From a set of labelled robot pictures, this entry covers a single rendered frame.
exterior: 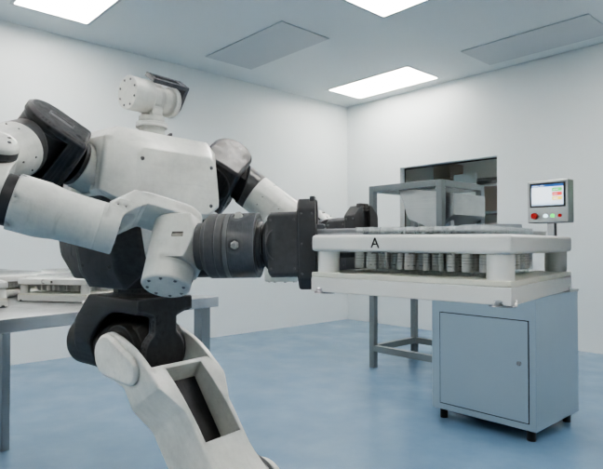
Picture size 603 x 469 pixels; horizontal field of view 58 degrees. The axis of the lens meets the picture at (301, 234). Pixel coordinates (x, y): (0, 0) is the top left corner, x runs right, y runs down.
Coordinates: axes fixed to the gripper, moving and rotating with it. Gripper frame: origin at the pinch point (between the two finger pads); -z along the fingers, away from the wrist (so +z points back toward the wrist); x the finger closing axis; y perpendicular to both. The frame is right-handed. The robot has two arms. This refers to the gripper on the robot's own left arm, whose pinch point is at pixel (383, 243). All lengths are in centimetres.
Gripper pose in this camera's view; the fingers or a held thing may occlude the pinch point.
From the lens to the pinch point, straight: 82.6
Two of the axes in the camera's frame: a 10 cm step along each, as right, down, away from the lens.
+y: -7.3, -0.1, -6.9
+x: 0.2, 10.0, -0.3
